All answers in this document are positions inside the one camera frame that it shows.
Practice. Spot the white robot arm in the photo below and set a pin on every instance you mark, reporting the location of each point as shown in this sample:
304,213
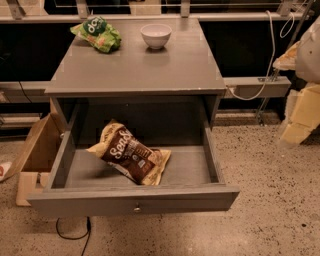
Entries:
308,56

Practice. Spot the light wooden crate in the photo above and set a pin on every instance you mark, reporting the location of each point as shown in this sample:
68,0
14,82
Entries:
35,160

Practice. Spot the red and white packet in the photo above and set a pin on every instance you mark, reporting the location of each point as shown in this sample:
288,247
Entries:
5,171

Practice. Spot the white ceramic bowl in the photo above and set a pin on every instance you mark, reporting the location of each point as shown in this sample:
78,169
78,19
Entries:
156,35

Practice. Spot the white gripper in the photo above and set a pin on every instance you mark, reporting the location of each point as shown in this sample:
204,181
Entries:
309,56

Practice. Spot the brown chip bag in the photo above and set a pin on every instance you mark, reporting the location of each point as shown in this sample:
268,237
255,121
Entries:
120,149

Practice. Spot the slanted metal pole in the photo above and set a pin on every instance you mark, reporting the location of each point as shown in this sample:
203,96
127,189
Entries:
288,60

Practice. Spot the green chip bag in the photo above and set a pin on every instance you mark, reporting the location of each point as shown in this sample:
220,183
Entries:
99,34

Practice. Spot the open grey top drawer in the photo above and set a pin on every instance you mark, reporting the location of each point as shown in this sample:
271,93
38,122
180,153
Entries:
80,184

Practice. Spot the round metal drawer knob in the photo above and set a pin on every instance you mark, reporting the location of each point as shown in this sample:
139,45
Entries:
137,208

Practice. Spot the grey cabinet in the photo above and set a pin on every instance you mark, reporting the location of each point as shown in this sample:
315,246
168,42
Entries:
164,97

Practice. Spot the grey metal wall rail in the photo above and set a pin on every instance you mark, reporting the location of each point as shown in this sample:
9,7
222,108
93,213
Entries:
248,87

